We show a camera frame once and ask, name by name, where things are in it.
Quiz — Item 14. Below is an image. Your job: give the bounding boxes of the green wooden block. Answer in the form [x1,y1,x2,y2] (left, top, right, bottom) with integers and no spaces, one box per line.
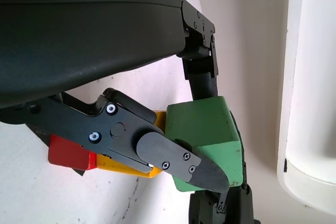
[164,95,244,193]

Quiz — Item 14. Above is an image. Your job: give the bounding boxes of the red wooden block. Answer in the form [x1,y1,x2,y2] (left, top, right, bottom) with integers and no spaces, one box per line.
[48,134,98,171]

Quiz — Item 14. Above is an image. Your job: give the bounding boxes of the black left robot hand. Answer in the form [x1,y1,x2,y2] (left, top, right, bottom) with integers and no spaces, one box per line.
[0,0,260,224]

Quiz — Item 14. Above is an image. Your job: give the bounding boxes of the yellow wooden block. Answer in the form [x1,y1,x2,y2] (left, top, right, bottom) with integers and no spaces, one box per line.
[96,110,167,180]

